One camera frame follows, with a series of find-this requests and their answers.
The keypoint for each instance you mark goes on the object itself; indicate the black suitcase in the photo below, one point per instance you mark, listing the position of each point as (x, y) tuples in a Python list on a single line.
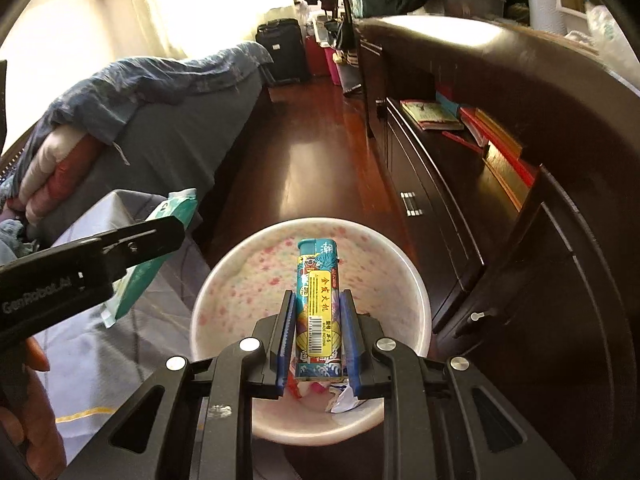
[(282, 50)]

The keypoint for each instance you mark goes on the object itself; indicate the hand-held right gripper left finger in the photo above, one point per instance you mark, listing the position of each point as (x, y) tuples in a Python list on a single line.
[(286, 345)]

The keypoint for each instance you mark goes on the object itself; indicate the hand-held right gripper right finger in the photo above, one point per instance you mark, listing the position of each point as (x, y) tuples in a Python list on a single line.
[(350, 345)]

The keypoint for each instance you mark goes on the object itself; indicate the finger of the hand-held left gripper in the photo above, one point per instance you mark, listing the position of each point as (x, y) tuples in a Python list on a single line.
[(145, 245)]

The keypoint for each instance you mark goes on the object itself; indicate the folded pink and white quilts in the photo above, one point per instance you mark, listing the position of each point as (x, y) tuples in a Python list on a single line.
[(60, 160)]

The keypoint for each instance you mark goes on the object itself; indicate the teal patterned lighter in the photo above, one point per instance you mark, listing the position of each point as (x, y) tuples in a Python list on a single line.
[(320, 310)]

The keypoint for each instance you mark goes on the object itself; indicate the clear plastic storage box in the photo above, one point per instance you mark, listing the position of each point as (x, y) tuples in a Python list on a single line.
[(465, 2)]

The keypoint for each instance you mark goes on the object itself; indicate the green book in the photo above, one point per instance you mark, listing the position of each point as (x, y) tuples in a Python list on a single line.
[(430, 115)]

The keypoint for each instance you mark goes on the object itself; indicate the pink speckled waste bin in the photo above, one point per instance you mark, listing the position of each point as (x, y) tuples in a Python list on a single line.
[(245, 280)]

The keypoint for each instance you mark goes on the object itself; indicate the dark wooden cabinet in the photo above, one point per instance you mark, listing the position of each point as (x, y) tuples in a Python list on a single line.
[(550, 260)]

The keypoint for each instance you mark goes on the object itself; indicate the white curtain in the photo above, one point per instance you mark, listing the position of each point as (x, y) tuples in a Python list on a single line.
[(200, 5)]

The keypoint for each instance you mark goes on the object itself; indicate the grey bed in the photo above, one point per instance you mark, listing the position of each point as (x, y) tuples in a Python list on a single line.
[(175, 150)]

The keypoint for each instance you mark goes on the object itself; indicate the person's left hand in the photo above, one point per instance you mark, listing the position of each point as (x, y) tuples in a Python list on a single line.
[(35, 425)]

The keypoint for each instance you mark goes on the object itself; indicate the white plastic bag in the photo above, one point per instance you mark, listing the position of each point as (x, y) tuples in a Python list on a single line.
[(610, 35)]

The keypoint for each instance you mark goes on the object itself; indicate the pink storage box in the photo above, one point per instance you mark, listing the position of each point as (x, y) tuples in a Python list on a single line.
[(334, 67)]

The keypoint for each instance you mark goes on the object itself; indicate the row of red books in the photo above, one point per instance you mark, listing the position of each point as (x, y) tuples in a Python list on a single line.
[(500, 155)]

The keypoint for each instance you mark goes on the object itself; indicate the blue checked tablecloth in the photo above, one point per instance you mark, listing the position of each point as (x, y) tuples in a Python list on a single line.
[(150, 355)]

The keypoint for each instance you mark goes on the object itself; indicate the green tissue packet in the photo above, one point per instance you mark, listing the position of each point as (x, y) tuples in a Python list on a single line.
[(135, 292)]

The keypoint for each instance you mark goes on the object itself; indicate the blue patterned blanket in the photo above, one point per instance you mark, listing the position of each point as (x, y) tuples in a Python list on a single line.
[(150, 80)]

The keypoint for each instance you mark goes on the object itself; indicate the light blue cloth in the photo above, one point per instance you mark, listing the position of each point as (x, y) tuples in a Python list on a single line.
[(15, 240)]

